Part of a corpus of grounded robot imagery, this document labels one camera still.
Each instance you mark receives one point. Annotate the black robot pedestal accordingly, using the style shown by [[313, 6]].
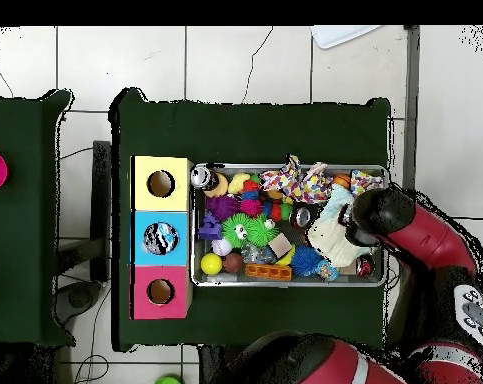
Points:
[[213, 368]]

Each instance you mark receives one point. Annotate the black and white can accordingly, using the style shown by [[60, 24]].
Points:
[[201, 176]]

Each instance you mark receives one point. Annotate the purple spiky ball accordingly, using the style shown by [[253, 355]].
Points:
[[223, 207]]

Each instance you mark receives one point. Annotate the small orange basketball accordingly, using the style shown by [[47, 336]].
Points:
[[342, 180]]

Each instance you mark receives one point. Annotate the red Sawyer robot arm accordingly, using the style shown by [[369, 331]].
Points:
[[425, 236]]

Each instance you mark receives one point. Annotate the lime green bowl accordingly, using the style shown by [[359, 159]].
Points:
[[168, 382]]

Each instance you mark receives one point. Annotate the white tray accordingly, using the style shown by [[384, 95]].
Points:
[[337, 36]]

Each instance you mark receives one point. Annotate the smooth yellow ball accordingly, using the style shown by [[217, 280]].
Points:
[[212, 264]]

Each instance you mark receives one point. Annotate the dark green side table cloth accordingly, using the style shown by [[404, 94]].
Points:
[[21, 120]]

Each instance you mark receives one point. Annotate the green spiky toy with eyes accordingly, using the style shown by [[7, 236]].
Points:
[[257, 232]]

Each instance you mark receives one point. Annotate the cream waffle cloth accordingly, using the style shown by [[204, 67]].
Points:
[[333, 244]]

